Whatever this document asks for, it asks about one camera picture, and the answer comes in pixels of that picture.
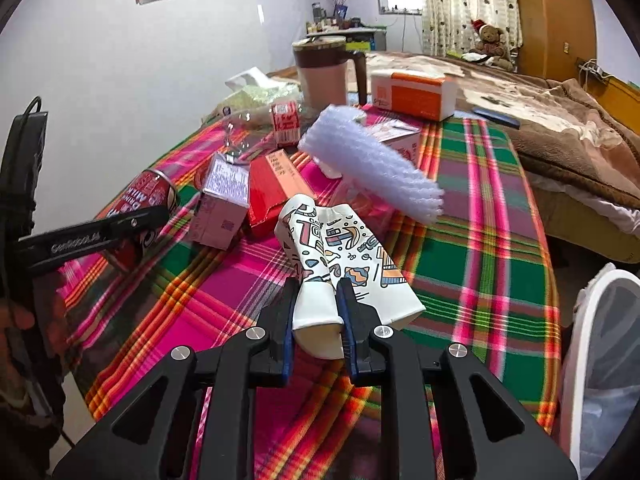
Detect silver pink drink carton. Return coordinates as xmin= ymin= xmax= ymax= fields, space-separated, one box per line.
xmin=192 ymin=152 xmax=251 ymax=250

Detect white plastic bag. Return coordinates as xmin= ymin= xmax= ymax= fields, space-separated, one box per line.
xmin=225 ymin=66 xmax=271 ymax=92

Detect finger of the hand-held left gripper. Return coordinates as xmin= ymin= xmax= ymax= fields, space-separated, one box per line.
xmin=14 ymin=204 xmax=172 ymax=275

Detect white bubble wrap roll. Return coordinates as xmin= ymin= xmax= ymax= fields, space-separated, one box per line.
xmin=298 ymin=105 xmax=445 ymax=225

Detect small red white carton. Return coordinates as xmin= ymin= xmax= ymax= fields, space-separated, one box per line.
xmin=270 ymin=101 xmax=301 ymax=148

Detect person's left hand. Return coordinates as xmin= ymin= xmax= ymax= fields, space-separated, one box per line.
xmin=0 ymin=302 xmax=36 ymax=347

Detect group of bottles and jars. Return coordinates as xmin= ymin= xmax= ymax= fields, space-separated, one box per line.
xmin=306 ymin=2 xmax=366 ymax=33

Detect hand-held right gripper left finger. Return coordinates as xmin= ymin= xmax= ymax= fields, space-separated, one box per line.
xmin=52 ymin=277 xmax=301 ymax=480

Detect white red paper box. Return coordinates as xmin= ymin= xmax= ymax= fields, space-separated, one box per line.
xmin=367 ymin=120 xmax=424 ymax=163

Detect red cardboard box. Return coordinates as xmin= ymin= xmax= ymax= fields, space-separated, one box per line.
xmin=247 ymin=150 xmax=307 ymax=239

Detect clear bin liner bag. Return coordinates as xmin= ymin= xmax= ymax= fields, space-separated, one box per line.
xmin=565 ymin=280 xmax=640 ymax=480

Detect red drink can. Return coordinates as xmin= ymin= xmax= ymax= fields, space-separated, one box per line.
xmin=112 ymin=170 xmax=180 ymax=267

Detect brown teddy bear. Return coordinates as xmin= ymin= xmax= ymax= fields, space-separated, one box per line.
xmin=462 ymin=19 xmax=516 ymax=71

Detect bed base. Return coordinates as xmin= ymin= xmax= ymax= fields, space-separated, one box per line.
xmin=530 ymin=180 xmax=640 ymax=265

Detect clear plastic bottle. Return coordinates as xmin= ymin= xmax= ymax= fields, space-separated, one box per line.
xmin=220 ymin=110 xmax=281 ymax=162

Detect white charger cables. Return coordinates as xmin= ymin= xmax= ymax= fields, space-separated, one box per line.
xmin=577 ymin=57 xmax=613 ymax=83

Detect patterned white paper cup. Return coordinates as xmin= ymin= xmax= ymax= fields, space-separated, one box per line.
xmin=274 ymin=194 xmax=427 ymax=360

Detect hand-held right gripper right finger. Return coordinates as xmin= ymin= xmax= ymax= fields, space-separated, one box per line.
xmin=335 ymin=277 xmax=578 ymax=480

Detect cluttered side desk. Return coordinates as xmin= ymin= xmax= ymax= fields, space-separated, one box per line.
xmin=305 ymin=25 xmax=388 ymax=53

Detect plaid tablecloth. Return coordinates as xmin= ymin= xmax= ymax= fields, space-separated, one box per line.
xmin=57 ymin=102 xmax=563 ymax=480

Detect dark blue case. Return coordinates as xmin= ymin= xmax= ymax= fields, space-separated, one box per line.
xmin=472 ymin=106 xmax=521 ymax=128

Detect yellow cabinet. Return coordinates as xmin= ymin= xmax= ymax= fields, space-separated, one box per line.
xmin=600 ymin=72 xmax=640 ymax=107

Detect wooden wardrobe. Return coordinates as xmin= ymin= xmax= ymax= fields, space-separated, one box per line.
xmin=510 ymin=0 xmax=598 ymax=81

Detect green white tissue packet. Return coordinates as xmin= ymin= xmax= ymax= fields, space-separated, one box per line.
xmin=202 ymin=82 xmax=301 ymax=124

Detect brown printed blanket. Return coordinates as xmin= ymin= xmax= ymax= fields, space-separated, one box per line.
xmin=365 ymin=50 xmax=640 ymax=211

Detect white waste bin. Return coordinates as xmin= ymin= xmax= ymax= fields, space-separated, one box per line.
xmin=557 ymin=262 xmax=640 ymax=480

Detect orange white tissue box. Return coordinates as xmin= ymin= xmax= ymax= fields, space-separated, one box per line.
xmin=369 ymin=71 xmax=458 ymax=122

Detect brown lidded mug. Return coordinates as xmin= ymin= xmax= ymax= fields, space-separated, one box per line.
xmin=292 ymin=36 xmax=371 ymax=111

